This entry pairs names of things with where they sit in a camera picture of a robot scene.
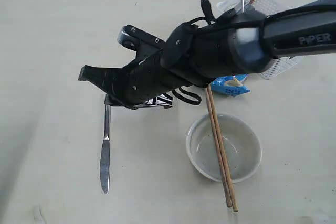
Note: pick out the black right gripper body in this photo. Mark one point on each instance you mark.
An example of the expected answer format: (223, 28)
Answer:
(146, 81)

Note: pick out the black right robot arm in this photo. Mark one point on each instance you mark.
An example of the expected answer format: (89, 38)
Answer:
(234, 43)

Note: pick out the silver metal knife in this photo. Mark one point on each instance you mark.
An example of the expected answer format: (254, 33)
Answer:
(105, 153)

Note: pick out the white ceramic bowl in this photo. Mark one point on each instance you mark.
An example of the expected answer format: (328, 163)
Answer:
(242, 147)

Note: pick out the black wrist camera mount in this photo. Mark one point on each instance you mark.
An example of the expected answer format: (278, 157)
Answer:
(143, 43)

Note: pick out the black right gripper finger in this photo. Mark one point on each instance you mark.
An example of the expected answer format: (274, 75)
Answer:
(113, 100)
(113, 81)

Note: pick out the wooden chopstick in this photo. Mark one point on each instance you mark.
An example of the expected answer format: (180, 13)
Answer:
(228, 176)
(212, 113)

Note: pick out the white perforated plastic basket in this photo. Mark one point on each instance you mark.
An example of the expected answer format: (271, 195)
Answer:
(267, 7)

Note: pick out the blue chips snack bag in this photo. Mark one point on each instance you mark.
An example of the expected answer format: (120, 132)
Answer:
(230, 85)

